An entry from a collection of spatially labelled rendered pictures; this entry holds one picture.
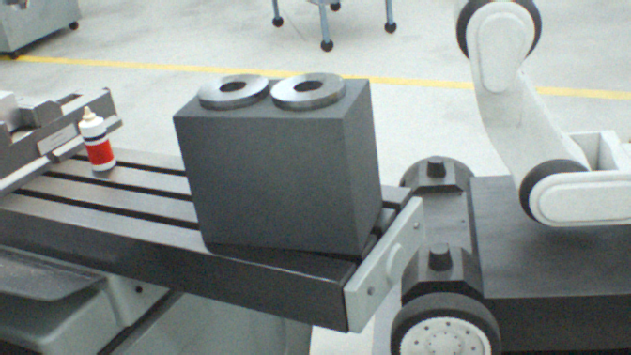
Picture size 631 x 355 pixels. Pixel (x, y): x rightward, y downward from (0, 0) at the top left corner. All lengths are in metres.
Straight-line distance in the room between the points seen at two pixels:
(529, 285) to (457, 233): 0.19
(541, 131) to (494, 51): 0.21
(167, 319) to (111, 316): 0.13
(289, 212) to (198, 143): 0.14
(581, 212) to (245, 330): 0.69
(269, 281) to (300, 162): 0.16
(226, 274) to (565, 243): 0.77
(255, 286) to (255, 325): 0.58
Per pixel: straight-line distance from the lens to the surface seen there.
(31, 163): 1.30
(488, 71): 1.26
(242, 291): 0.95
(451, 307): 1.28
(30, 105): 1.31
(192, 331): 1.32
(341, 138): 0.80
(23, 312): 1.16
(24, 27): 5.78
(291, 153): 0.84
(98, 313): 1.14
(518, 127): 1.37
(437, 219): 1.53
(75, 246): 1.14
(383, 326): 1.56
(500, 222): 1.55
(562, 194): 1.39
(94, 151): 1.23
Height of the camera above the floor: 1.41
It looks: 28 degrees down
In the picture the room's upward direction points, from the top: 9 degrees counter-clockwise
